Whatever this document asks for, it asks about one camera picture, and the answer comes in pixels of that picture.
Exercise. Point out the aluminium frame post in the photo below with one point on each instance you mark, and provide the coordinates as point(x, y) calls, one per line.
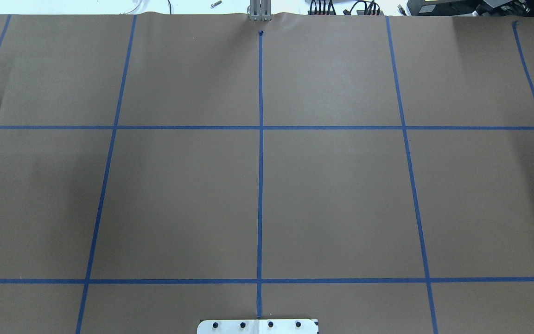
point(260, 10)

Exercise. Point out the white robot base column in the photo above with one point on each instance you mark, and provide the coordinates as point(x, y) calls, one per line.
point(259, 326)

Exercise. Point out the black cable connectors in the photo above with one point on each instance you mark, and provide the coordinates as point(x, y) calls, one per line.
point(356, 8)

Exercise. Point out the black monitor on stand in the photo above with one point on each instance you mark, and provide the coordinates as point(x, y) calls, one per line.
point(489, 8)

